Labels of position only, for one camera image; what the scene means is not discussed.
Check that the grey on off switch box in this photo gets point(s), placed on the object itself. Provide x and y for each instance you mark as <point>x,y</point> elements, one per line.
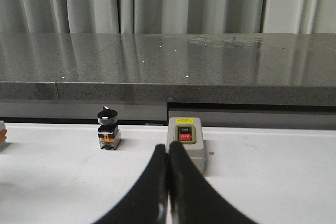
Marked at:
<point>188,131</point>

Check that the black rotary selector switch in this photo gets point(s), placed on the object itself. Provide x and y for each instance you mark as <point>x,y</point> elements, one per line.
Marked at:
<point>109,134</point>

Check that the green push button switch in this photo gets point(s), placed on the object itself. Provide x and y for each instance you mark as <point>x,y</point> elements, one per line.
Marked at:
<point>3,137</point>

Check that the grey curtain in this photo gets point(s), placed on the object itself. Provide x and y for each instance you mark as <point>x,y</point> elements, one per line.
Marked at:
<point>168,16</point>

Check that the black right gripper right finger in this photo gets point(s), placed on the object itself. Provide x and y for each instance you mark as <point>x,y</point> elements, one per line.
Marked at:
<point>193,199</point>

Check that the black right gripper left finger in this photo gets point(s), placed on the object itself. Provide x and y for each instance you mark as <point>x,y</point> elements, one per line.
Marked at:
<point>146,201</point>

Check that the grey stone counter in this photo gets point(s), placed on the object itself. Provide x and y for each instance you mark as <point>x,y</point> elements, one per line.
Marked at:
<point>234,80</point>

